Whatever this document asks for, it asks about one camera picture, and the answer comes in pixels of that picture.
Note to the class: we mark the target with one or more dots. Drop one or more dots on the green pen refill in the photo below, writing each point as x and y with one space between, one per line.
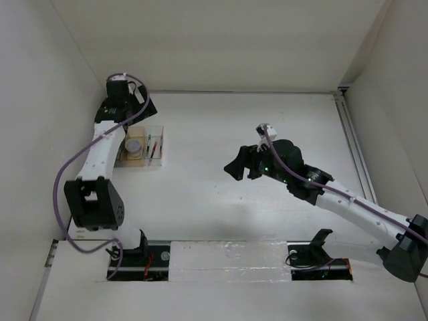
148 145

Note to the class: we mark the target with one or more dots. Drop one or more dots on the amber plastic bin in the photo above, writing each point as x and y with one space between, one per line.
123 159

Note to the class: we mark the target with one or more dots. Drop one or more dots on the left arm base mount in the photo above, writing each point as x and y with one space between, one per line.
147 263

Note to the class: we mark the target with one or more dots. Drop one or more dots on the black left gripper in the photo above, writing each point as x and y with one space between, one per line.
149 110

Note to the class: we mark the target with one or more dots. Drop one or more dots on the clear jar of paper clips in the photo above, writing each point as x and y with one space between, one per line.
133 147

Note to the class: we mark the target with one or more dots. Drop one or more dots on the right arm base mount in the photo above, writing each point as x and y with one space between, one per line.
308 261

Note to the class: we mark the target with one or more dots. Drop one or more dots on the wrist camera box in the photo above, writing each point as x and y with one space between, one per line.
267 135
117 77

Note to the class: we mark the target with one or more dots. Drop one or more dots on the clear plastic bin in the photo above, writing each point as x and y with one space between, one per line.
156 132

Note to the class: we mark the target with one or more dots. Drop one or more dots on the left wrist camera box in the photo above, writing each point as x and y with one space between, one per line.
117 77

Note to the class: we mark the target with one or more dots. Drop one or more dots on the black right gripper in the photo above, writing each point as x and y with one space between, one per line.
247 156

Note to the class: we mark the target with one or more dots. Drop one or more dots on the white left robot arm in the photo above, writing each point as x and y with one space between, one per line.
93 201

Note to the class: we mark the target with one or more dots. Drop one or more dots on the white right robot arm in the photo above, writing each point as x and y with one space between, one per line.
404 240

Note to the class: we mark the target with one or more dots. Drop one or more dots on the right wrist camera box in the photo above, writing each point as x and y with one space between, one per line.
267 135

